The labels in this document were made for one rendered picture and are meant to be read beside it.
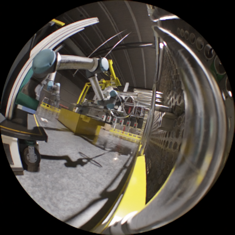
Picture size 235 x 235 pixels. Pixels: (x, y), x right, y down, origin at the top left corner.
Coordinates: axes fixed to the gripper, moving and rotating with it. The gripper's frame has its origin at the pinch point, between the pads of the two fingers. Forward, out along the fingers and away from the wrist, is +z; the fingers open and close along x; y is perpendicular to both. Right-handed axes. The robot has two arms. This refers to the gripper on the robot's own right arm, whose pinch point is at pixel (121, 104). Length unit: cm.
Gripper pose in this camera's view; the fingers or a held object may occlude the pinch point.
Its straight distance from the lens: 98.6
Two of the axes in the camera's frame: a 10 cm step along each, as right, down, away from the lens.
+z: 3.4, 2.5, 9.1
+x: -8.9, 3.9, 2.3
